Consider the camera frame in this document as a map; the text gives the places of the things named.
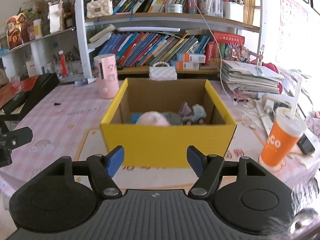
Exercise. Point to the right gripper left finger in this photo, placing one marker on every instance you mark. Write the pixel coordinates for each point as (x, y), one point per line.
(102, 170)

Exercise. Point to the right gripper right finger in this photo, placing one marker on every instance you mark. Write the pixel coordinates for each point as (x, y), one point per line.
(208, 170)

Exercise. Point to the blue wrapper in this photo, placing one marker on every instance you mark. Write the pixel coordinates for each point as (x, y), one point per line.
(134, 118)

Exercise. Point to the yellow cardboard box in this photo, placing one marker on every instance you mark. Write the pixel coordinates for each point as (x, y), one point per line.
(152, 146)

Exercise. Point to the red glossy gift bag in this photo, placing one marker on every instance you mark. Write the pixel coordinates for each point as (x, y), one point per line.
(12, 88)

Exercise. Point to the orange paper drink cup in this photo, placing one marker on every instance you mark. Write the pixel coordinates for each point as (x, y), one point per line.
(287, 129)

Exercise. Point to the white power strip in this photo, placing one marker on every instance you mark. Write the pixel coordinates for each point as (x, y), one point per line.
(270, 102)

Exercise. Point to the stack of magazines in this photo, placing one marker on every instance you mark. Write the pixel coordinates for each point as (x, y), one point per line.
(250, 79)

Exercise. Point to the white pen holder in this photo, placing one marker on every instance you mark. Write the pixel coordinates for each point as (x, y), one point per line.
(74, 67)

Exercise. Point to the pink cylindrical humidifier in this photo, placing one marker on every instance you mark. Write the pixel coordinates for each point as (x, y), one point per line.
(107, 79)

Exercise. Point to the white quilted handbag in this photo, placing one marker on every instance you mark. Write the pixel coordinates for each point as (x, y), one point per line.
(162, 71)

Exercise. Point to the red fortune god box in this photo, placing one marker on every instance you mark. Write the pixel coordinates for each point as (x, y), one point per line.
(17, 30)

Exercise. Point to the orange white medicine box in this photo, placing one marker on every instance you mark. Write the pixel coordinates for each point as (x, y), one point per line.
(194, 58)

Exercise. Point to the red book set box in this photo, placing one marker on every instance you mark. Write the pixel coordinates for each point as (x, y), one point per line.
(223, 46)

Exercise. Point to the row of leaning books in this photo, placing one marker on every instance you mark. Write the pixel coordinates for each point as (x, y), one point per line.
(136, 49)

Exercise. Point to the cream quilted handbag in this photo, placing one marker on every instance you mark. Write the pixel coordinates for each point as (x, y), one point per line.
(99, 8)

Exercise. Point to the white bookshelf frame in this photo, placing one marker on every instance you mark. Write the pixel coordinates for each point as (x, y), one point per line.
(13, 63)

